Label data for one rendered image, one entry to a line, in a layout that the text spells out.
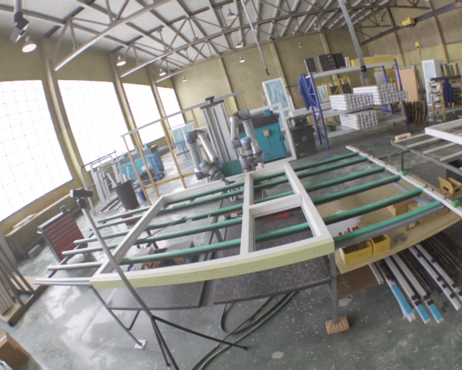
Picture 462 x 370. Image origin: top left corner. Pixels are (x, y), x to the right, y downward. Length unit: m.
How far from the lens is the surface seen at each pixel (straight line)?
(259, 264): 1.12
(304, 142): 5.86
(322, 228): 1.21
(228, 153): 3.29
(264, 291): 1.42
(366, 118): 6.10
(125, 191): 6.36
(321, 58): 6.20
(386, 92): 6.11
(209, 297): 1.57
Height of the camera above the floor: 1.61
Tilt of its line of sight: 18 degrees down
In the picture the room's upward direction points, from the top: 18 degrees counter-clockwise
